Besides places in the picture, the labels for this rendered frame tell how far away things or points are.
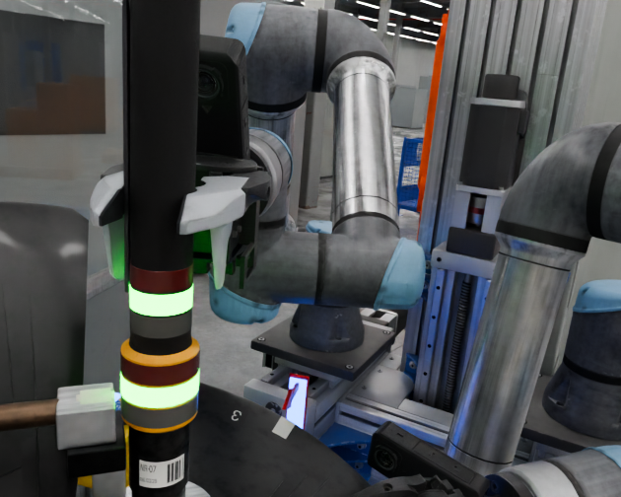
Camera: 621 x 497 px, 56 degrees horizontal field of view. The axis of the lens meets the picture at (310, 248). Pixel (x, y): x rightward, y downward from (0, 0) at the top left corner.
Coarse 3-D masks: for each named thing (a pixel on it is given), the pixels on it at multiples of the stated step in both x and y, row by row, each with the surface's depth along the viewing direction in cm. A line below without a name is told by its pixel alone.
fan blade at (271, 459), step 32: (224, 416) 59; (256, 416) 61; (192, 448) 54; (224, 448) 55; (256, 448) 56; (288, 448) 58; (320, 448) 60; (192, 480) 51; (224, 480) 51; (256, 480) 52; (288, 480) 53; (320, 480) 55; (352, 480) 58
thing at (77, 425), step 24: (96, 384) 34; (72, 408) 31; (96, 408) 31; (72, 432) 31; (96, 432) 32; (120, 432) 33; (72, 456) 31; (96, 456) 31; (120, 456) 32; (96, 480) 32; (120, 480) 33
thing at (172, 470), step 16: (144, 432) 33; (176, 432) 33; (144, 448) 33; (160, 448) 33; (176, 448) 33; (144, 464) 33; (160, 464) 33; (176, 464) 34; (144, 480) 33; (160, 480) 33; (176, 480) 34; (144, 496) 34; (160, 496) 34; (176, 496) 35
